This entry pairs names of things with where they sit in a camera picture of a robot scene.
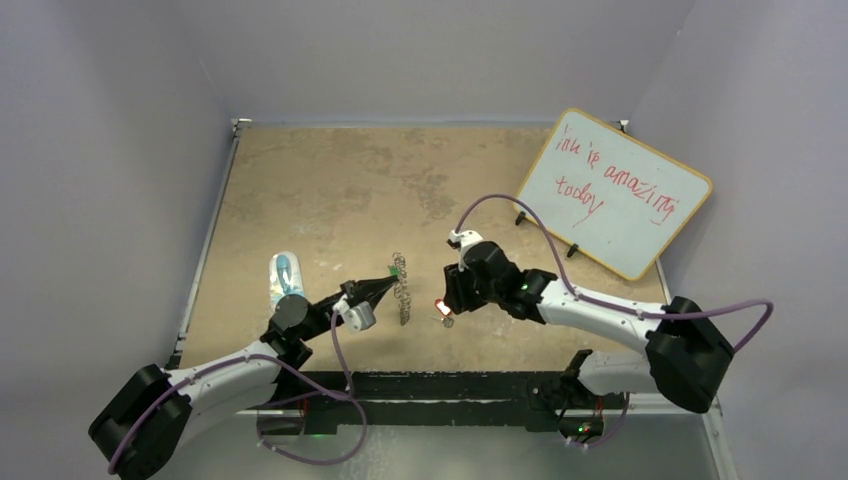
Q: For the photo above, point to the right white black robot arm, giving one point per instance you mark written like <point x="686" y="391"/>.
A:
<point x="673" y="350"/>

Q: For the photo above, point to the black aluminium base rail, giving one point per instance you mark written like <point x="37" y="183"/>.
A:
<point x="537" y="401"/>

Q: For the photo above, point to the whiteboard with red writing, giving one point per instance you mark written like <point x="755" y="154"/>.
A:
<point x="617" y="200"/>

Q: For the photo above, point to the silver disc with keyrings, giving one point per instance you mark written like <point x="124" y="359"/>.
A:
<point x="400" y="291"/>

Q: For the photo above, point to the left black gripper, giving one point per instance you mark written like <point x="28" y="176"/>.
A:
<point x="366" y="290"/>

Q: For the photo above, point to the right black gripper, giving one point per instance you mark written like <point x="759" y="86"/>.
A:
<point x="456" y="298"/>

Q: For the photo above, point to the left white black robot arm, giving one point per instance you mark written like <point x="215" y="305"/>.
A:
<point x="159" y="409"/>

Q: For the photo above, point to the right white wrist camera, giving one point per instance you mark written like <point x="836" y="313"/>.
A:
<point x="462" y="241"/>

